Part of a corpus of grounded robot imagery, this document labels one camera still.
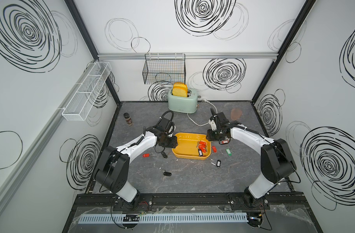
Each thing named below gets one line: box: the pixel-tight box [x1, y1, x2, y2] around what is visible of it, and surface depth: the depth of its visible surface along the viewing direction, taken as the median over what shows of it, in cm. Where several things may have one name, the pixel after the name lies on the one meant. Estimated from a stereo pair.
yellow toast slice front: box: [172, 84, 188, 98], surface depth 104 cm
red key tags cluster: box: [198, 140, 207, 153], surface depth 96 cm
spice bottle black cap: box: [123, 112, 133, 126], surface depth 102 cm
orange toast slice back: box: [173, 82, 188, 88], surface depth 104 cm
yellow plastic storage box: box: [171, 132, 212, 161], surface depth 95 cm
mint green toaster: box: [167, 88, 199, 114], surface depth 109 cm
